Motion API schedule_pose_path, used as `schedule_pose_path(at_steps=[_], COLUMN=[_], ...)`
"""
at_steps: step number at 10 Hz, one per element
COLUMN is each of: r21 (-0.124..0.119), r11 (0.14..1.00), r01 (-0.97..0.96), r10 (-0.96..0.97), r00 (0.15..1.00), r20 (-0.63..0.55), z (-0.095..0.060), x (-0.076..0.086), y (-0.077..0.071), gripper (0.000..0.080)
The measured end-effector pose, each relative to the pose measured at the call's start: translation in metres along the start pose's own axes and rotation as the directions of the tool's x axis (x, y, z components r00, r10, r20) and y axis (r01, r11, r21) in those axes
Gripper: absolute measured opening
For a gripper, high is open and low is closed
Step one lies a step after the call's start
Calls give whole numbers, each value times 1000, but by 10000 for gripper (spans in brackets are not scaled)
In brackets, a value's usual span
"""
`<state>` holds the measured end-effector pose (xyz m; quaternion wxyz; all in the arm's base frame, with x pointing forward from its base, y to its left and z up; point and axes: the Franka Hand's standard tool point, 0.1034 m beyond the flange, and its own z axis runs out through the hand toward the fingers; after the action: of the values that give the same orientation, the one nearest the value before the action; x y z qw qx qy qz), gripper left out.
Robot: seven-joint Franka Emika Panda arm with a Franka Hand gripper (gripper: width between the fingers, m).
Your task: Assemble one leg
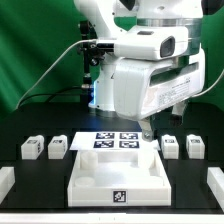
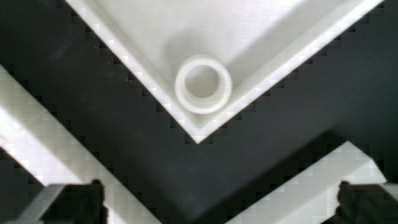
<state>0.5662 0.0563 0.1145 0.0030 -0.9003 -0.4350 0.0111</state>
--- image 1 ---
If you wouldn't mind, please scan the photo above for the white obstacle block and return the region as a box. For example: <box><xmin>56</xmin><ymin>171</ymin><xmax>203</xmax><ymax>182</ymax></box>
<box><xmin>0</xmin><ymin>167</ymin><xmax>15</xmax><ymax>204</ymax></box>
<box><xmin>207</xmin><ymin>167</ymin><xmax>224</xmax><ymax>212</ymax></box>

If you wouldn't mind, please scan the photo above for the grey camera cable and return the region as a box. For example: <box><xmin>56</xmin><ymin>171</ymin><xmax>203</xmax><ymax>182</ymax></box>
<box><xmin>14</xmin><ymin>39</ymin><xmax>98</xmax><ymax>111</ymax></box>

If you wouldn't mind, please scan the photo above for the white obstacle block right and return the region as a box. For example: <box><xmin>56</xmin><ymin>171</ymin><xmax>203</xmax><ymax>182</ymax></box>
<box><xmin>207</xmin><ymin>167</ymin><xmax>224</xmax><ymax>212</ymax></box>

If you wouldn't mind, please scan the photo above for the black camera on stand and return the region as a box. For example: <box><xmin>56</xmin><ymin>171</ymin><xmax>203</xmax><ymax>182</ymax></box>
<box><xmin>77</xmin><ymin>20</ymin><xmax>116</xmax><ymax>68</ymax></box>

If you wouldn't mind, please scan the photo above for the white square tabletop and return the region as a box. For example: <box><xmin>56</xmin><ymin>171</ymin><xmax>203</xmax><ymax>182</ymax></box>
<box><xmin>67</xmin><ymin>149</ymin><xmax>171</xmax><ymax>207</ymax></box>

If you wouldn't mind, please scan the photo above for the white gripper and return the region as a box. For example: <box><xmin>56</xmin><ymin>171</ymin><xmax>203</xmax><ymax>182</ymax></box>
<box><xmin>113</xmin><ymin>49</ymin><xmax>205</xmax><ymax>142</ymax></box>

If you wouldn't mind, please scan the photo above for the white sheet with markers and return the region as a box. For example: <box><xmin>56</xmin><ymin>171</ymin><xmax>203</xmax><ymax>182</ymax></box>
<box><xmin>70</xmin><ymin>131</ymin><xmax>160</xmax><ymax>150</ymax></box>

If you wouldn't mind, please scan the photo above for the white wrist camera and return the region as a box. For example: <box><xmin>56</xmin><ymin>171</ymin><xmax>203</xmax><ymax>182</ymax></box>
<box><xmin>114</xmin><ymin>26</ymin><xmax>189</xmax><ymax>61</ymax></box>

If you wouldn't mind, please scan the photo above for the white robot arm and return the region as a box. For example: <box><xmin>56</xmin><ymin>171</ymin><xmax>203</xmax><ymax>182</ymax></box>
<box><xmin>74</xmin><ymin>0</ymin><xmax>205</xmax><ymax>141</ymax></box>

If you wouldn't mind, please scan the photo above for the white obstacle block left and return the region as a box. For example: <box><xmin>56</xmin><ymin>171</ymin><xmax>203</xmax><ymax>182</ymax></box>
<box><xmin>0</xmin><ymin>167</ymin><xmax>15</xmax><ymax>204</ymax></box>

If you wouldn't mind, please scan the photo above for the black cable on table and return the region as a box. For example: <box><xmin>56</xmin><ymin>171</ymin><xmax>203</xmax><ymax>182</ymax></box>
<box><xmin>19</xmin><ymin>85</ymin><xmax>91</xmax><ymax>106</ymax></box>

